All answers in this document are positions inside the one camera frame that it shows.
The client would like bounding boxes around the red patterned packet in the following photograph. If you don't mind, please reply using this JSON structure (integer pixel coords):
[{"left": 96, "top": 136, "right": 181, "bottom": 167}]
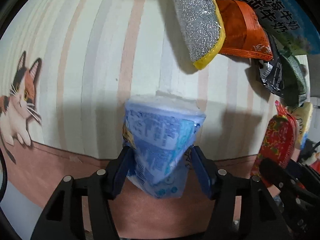
[{"left": 251, "top": 100, "right": 297, "bottom": 187}]

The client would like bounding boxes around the yellow cartoon tissue pack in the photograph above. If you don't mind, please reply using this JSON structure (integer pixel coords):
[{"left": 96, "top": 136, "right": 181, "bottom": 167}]
[{"left": 291, "top": 102, "right": 313, "bottom": 150}]

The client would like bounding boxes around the green snack packet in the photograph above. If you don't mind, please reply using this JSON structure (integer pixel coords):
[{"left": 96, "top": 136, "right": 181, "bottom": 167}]
[{"left": 279, "top": 47, "right": 307, "bottom": 108}]

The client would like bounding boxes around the black snack packet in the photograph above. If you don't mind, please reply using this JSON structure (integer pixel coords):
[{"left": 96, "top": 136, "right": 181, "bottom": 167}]
[{"left": 254, "top": 32, "right": 284, "bottom": 98}]

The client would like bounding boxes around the blue tissue pack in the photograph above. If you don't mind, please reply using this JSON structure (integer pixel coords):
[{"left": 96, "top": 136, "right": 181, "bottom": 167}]
[{"left": 123, "top": 95, "right": 206, "bottom": 199}]

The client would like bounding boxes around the orange snack packet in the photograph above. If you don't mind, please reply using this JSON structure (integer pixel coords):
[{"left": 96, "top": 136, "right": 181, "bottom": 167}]
[{"left": 216, "top": 0, "right": 273, "bottom": 61}]

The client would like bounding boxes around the yellow silver scrub sponge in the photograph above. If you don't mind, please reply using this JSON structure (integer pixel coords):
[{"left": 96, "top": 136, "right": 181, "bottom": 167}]
[{"left": 173, "top": 0, "right": 226, "bottom": 70}]

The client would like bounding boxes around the cardboard milk box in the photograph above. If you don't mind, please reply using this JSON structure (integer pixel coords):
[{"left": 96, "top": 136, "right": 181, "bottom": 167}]
[{"left": 240, "top": 0, "right": 319, "bottom": 55}]

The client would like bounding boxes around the striped cat tablecloth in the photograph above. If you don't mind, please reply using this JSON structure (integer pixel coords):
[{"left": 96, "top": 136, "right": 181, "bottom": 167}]
[{"left": 1, "top": 0, "right": 286, "bottom": 239}]

